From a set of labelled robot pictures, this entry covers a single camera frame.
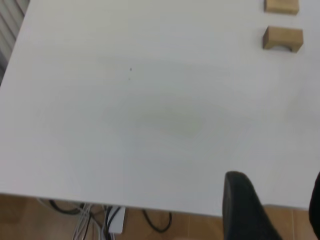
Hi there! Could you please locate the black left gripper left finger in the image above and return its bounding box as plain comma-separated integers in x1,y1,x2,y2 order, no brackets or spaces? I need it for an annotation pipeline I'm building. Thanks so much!
223,171,283,240

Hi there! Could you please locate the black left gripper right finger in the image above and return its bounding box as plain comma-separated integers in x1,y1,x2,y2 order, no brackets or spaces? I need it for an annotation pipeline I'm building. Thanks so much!
308,171,320,239

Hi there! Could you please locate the white power strip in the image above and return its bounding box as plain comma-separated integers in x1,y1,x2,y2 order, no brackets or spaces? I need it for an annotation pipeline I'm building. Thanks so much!
106,206,126,235

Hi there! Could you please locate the arched wooden block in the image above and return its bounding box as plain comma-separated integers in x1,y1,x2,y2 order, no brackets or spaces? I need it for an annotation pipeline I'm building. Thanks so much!
262,25,304,54

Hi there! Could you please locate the flat rectangular wooden block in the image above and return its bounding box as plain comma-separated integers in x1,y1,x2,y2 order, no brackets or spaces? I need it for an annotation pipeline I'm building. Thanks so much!
264,0,300,15

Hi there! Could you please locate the grey ribbed panel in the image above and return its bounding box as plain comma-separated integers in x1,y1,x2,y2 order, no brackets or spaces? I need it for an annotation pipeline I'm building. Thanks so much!
0,0,30,87

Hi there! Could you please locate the black cable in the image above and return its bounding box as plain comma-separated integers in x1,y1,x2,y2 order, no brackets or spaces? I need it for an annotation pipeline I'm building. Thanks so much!
48,199,82,216
102,205,120,240
141,209,173,233

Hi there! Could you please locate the white cable bundle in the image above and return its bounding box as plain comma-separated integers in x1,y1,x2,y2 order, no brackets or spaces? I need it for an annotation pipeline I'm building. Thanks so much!
71,202,95,240

